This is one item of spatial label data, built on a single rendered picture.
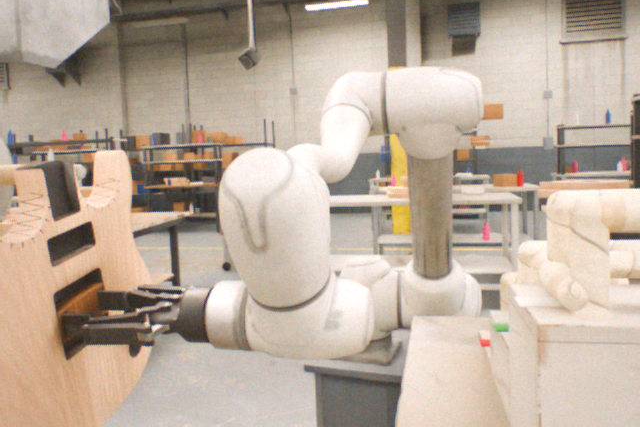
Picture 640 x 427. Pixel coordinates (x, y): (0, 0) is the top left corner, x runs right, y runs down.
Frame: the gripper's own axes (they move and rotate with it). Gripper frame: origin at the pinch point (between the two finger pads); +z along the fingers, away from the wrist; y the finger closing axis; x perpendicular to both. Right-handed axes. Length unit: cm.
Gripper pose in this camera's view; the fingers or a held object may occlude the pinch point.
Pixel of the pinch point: (85, 311)
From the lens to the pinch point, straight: 82.1
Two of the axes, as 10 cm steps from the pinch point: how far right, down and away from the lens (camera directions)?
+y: 2.2, -2.2, 9.5
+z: -9.7, 0.4, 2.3
